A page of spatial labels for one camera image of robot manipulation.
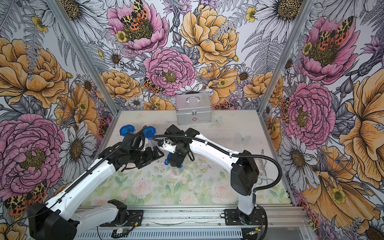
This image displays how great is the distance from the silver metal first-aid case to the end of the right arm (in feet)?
1.23

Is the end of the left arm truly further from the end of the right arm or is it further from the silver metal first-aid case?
the silver metal first-aid case

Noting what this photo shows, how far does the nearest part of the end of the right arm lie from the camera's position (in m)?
0.58

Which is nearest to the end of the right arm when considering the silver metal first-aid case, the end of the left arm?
the end of the left arm

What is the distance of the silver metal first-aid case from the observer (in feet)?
3.51
